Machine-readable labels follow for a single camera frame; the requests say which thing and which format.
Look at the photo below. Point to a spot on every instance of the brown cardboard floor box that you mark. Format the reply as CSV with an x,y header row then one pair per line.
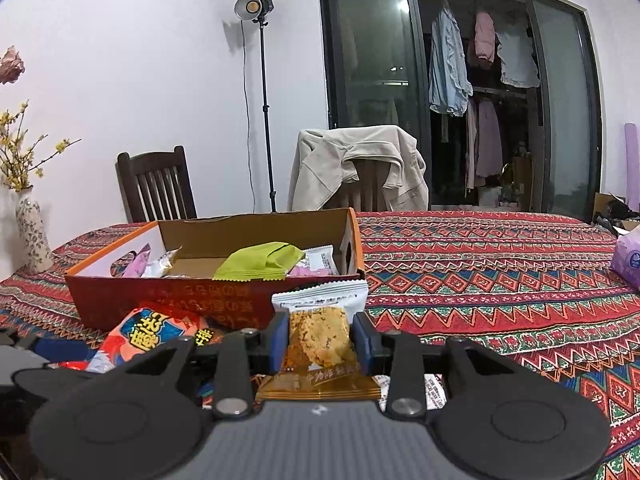
x,y
612,210

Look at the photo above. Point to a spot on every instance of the purple tissue pack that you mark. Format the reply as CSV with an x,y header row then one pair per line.
x,y
629,257

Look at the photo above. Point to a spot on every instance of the white hanging blouse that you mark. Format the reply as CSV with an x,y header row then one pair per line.
x,y
517,57

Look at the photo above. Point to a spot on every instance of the yellow flower sprigs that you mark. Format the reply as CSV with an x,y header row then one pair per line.
x,y
20,160

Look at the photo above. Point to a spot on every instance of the orange cardboard box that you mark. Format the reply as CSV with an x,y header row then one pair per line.
x,y
175,300

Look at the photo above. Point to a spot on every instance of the clear brown cracker packet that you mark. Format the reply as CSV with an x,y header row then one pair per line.
x,y
320,342

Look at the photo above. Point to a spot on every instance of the floral ceramic vase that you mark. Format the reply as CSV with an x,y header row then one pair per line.
x,y
34,235

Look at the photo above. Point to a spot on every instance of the sliding glass door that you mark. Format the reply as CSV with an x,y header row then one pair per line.
x,y
370,60

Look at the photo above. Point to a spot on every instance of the wooden chair under jacket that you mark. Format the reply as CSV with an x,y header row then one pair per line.
x,y
367,190

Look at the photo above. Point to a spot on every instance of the white snack packet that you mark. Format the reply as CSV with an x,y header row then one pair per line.
x,y
325,296
320,260
432,392

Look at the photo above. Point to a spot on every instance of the light blue hanging shirt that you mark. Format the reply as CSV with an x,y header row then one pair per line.
x,y
447,65

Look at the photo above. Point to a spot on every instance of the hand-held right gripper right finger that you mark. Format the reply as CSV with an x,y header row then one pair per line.
x,y
362,347

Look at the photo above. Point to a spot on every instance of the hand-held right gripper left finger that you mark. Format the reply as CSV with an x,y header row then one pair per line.
x,y
281,345

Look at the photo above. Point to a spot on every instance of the pink hanging garment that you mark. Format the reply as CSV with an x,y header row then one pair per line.
x,y
485,40

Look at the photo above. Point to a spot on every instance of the silver golden snack packet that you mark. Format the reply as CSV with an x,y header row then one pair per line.
x,y
162,264

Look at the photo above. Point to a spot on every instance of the beige jacket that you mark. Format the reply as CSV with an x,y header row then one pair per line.
x,y
325,165

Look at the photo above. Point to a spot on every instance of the studio light on stand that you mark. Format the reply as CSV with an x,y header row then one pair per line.
x,y
252,7

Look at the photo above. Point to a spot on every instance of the pale pink hanging clothes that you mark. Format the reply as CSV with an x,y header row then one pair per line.
x,y
487,145

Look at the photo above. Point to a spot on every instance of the lime green snack packet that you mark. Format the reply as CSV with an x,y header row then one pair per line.
x,y
260,260

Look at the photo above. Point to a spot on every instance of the dark wooden chair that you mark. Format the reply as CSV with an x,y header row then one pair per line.
x,y
155,185

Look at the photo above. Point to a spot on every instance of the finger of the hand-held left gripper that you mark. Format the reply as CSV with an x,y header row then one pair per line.
x,y
65,350

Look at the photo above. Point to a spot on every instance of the red blue snack packet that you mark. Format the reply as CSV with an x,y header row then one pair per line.
x,y
145,332

